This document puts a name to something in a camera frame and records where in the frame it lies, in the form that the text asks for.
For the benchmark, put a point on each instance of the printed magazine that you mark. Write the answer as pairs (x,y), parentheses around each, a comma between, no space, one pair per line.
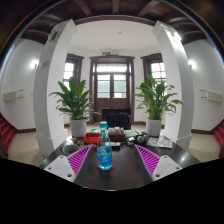
(160,142)

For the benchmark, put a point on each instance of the clear bottle with teal cap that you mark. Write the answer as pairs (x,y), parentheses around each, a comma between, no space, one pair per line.
(104,153)

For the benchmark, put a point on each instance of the dark framed window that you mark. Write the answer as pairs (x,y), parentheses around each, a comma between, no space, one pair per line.
(69,70)
(157,68)

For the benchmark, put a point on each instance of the green exit sign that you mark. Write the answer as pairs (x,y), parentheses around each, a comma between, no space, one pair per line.
(106,53)

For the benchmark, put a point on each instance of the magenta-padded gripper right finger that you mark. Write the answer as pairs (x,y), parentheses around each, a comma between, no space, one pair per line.
(166,165)

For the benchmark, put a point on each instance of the red plastic box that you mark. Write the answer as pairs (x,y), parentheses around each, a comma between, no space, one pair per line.
(90,138)

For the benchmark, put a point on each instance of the grey round headphones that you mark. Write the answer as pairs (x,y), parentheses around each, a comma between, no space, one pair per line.
(141,138)

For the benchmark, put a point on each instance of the glowing wall lamp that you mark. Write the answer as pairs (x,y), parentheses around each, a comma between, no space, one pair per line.
(191,64)
(35,64)

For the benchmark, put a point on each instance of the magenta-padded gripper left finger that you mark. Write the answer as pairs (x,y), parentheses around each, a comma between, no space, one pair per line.
(60,166)

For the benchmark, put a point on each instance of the black chair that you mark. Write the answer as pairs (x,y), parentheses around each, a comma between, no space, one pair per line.
(116,118)

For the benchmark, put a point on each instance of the white wall radiator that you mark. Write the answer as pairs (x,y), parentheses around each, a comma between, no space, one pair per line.
(213,96)
(12,95)

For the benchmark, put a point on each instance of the green flat packet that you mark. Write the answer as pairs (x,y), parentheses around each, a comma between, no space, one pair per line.
(130,133)

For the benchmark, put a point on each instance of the leafy plant in white pot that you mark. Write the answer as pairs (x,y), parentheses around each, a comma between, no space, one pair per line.
(156,100)
(75,101)

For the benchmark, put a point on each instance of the dark wooden double door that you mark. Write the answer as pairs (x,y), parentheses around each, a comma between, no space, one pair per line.
(111,101)

